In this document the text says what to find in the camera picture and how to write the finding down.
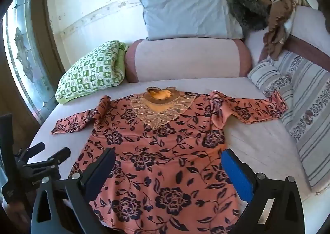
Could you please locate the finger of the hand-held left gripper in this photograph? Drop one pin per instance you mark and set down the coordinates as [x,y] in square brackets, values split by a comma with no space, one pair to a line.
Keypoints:
[34,149]
[58,156]

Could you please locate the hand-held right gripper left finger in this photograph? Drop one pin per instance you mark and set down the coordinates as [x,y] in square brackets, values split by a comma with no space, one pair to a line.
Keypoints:
[103,170]

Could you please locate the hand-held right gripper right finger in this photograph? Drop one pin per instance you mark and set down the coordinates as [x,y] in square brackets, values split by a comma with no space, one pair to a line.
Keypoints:
[237,176]

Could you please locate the orange floral blouse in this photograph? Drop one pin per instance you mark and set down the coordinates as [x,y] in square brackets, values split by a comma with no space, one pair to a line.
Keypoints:
[159,159]

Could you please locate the bed with pale pink sheet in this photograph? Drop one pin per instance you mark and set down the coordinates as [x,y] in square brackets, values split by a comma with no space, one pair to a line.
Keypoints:
[252,143]

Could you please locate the green checkered pillow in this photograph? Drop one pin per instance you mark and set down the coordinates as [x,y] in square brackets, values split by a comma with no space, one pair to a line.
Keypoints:
[90,71]

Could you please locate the stained glass window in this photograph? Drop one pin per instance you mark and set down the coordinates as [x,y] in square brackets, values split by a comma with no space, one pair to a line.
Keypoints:
[25,50]

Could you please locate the grey striped floral blanket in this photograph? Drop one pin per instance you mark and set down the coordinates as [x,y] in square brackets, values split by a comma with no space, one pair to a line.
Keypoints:
[304,99]

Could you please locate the pink bolster pillow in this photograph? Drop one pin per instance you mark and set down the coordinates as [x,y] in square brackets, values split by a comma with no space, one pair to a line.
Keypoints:
[185,61]

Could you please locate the white pillow with maroon band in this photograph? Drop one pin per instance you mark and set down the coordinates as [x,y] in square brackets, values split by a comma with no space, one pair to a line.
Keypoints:
[309,30]

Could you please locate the dark furry animal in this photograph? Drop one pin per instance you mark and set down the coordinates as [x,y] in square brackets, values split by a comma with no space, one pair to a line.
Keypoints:
[247,12]

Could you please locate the brown crumpled cloth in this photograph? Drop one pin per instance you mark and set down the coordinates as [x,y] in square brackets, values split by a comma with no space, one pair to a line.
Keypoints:
[279,17]

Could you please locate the blue-grey pillow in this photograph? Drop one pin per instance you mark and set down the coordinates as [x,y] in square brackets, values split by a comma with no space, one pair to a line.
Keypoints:
[185,14]

